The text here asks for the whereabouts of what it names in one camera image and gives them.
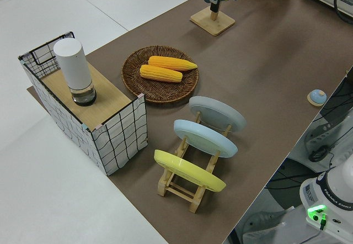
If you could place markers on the white Franka arm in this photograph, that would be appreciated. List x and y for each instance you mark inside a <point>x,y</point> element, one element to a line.
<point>333,188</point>

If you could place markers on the wooden mug stand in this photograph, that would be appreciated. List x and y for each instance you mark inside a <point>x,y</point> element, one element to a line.
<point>212,24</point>

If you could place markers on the brown table mat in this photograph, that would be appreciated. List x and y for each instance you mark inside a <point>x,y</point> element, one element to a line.
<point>262,61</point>

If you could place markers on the long yellow corn cob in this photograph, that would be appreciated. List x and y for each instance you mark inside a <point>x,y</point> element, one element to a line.
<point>171,62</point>

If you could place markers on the short yellow corn cob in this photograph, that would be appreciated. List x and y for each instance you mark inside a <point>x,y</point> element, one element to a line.
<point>160,73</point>

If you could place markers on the round brown wicker basket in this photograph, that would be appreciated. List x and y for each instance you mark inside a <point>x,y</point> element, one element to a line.
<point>165,92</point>

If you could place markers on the grey plate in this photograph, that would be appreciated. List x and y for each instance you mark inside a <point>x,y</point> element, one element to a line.
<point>218,113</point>

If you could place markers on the light blue plate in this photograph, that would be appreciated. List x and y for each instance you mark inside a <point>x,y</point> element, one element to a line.
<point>204,137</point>

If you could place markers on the light wooden shelf board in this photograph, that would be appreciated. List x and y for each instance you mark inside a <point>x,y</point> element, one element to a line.
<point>110,95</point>

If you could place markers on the white cylindrical grinder bottle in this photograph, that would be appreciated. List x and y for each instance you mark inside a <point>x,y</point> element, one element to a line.
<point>73,64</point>

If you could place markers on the yellow plate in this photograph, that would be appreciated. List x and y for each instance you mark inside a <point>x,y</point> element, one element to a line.
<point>187,170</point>

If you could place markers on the wooden plate rack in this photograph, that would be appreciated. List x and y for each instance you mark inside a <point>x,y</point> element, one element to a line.
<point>179,193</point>

